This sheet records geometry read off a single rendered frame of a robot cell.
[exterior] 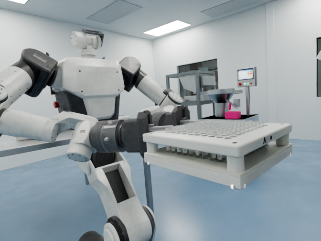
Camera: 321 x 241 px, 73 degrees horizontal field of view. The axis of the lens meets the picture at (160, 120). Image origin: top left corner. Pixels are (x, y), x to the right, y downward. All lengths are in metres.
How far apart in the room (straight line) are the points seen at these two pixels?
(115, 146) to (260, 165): 0.33
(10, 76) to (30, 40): 4.36
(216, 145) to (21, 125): 0.49
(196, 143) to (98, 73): 0.62
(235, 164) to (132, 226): 0.59
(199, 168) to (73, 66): 0.65
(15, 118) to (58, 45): 4.75
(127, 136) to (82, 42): 0.55
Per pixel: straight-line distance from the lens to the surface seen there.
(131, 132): 0.55
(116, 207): 0.89
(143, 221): 0.91
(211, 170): 0.39
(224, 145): 0.37
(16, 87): 0.81
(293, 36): 5.39
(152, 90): 1.05
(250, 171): 0.40
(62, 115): 0.65
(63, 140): 1.43
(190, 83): 3.92
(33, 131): 0.65
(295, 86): 5.28
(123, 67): 1.06
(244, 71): 3.06
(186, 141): 0.41
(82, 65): 0.91
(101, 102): 0.94
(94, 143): 0.58
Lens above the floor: 1.09
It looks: 6 degrees down
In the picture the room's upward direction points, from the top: 4 degrees counter-clockwise
